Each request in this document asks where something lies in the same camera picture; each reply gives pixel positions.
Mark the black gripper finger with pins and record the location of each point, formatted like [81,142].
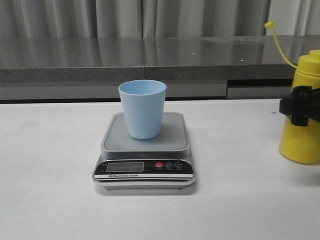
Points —
[302,104]

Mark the yellow squeeze bottle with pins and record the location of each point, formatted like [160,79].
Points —
[300,140]

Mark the light blue plastic cup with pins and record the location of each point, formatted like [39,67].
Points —
[143,107]

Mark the silver digital kitchen scale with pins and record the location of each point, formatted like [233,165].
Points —
[161,162]

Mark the grey stone counter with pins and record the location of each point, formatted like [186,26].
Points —
[91,69]

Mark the grey curtain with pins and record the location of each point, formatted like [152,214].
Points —
[156,18]

